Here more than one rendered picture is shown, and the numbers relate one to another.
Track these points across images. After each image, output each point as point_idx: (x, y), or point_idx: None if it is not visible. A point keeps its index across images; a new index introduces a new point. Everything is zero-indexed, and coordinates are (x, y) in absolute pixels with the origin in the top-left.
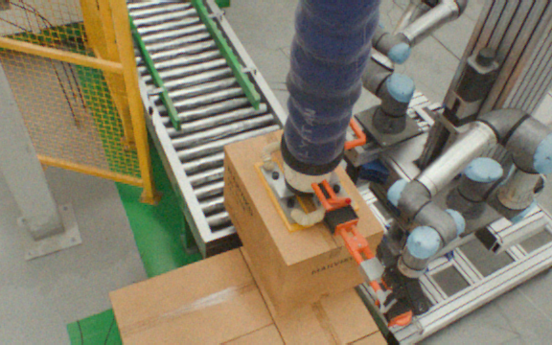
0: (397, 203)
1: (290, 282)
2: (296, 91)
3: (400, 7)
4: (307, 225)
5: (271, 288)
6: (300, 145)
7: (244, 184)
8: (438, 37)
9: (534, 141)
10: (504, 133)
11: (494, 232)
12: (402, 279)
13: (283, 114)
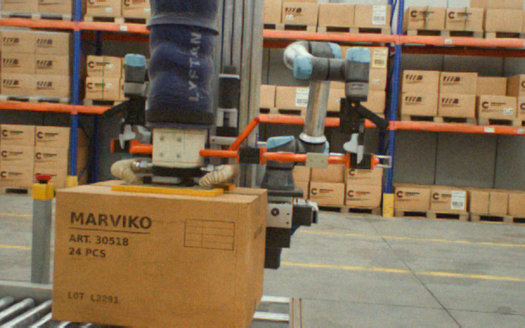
0: (311, 65)
1: (249, 245)
2: (180, 16)
3: None
4: (226, 179)
5: (218, 304)
6: (189, 88)
7: (123, 194)
8: (51, 281)
9: (325, 45)
10: (306, 49)
11: (305, 205)
12: (359, 107)
13: (9, 282)
